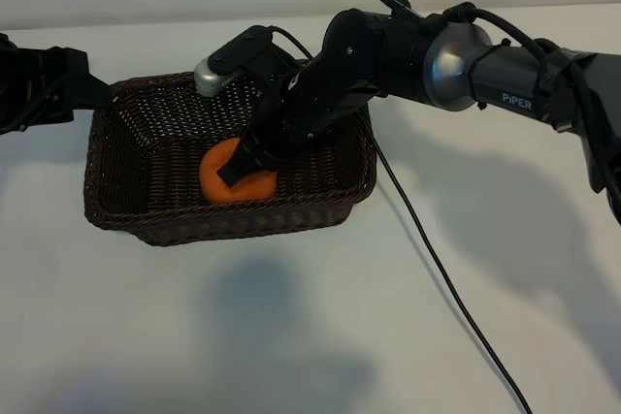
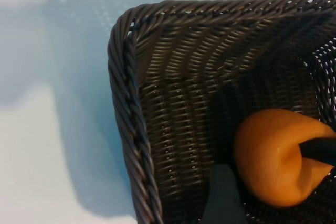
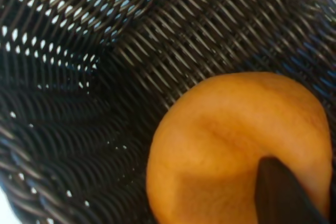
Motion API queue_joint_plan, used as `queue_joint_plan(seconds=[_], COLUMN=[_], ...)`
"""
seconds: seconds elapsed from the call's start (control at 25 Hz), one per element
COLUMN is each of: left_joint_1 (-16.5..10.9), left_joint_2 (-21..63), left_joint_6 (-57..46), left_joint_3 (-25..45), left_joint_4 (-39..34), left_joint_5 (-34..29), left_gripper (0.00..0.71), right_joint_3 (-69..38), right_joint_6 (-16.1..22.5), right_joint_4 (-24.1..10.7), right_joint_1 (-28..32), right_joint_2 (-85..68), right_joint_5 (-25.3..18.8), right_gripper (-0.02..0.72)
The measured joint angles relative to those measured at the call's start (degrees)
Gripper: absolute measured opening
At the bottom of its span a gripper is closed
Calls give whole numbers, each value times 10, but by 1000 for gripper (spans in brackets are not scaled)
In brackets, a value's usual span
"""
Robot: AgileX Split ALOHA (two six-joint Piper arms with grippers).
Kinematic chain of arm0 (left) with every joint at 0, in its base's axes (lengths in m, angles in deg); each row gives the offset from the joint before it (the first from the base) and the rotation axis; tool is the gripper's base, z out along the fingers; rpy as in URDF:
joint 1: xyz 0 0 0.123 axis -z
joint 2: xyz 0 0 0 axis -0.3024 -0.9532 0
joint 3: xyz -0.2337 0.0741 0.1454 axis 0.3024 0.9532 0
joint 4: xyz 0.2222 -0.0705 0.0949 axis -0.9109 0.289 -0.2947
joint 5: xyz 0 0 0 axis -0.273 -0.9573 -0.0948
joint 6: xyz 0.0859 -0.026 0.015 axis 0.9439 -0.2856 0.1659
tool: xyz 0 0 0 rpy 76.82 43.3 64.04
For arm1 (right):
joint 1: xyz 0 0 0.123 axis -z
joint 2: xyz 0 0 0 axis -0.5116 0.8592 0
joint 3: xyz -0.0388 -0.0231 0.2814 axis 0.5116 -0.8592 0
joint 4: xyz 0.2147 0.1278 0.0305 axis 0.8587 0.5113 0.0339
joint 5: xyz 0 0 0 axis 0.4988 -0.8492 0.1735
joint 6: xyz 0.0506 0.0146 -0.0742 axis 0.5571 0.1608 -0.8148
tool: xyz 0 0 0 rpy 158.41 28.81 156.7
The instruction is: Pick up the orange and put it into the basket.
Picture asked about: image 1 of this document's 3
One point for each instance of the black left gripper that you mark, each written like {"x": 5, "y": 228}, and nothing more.
{"x": 34, "y": 89}

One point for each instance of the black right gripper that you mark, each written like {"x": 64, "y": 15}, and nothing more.
{"x": 305, "y": 108}

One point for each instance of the orange fruit with stem knob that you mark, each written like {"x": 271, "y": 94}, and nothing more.
{"x": 252, "y": 191}

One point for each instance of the dark brown wicker basket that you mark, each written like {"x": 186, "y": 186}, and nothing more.
{"x": 160, "y": 176}

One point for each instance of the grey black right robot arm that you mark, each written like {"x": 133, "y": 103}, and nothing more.
{"x": 509, "y": 79}

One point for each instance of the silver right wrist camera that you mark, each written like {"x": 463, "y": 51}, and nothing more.
{"x": 213, "y": 77}

